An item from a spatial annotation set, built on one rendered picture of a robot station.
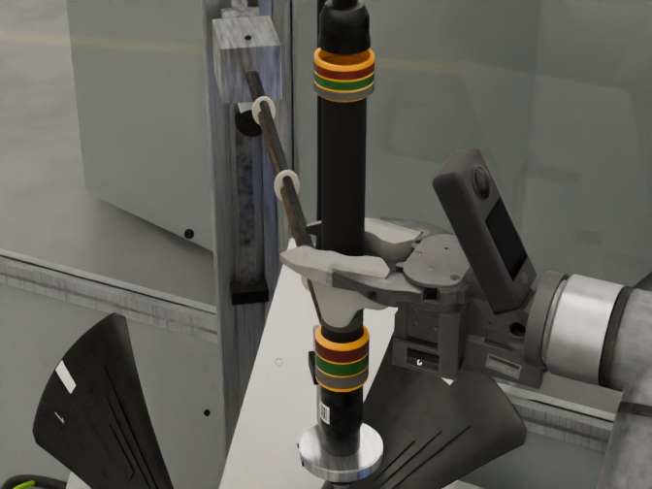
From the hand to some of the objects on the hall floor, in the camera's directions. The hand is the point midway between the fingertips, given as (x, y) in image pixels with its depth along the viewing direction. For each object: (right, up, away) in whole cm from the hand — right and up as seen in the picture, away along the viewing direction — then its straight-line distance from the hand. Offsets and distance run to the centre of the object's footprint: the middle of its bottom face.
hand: (309, 237), depth 109 cm
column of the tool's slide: (-10, -106, +146) cm, 180 cm away
